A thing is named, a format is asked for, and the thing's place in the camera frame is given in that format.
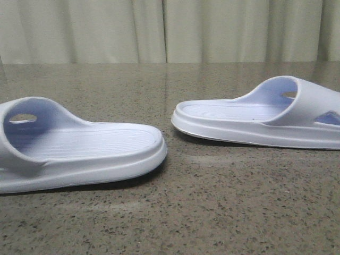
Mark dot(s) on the light blue slipper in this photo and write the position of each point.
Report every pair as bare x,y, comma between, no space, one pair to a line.
283,111
44,146

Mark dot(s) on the white pleated curtain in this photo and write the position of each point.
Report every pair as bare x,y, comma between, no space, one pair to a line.
168,31

